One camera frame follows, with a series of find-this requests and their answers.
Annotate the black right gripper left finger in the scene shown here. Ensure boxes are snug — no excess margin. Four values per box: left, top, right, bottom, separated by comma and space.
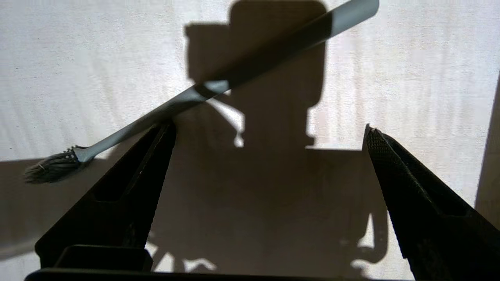
35, 120, 177, 270

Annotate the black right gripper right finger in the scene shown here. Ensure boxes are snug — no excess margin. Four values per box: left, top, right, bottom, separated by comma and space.
362, 124, 500, 281

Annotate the grey toothbrush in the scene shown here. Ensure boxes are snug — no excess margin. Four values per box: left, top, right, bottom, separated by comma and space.
24, 0, 380, 184

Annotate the beige wooden shelf cabinet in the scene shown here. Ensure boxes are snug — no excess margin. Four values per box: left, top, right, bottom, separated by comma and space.
0, 0, 500, 281

